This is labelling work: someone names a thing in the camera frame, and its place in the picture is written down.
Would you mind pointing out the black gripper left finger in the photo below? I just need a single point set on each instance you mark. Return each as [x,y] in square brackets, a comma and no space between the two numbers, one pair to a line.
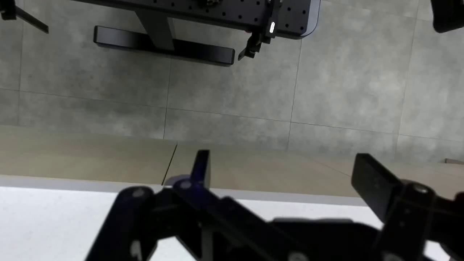
[208,226]

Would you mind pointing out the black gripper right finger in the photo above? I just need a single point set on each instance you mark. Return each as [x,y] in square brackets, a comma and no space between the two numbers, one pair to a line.
[412,213]

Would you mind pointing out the black object at corner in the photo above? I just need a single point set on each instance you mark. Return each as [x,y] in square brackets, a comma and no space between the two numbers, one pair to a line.
[447,15]

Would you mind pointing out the black tripod leg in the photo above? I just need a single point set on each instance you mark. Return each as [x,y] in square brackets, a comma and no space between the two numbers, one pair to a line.
[9,10]

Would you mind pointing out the black clamp-mounted camera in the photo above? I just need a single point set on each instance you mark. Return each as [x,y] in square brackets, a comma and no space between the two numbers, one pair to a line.
[264,32]

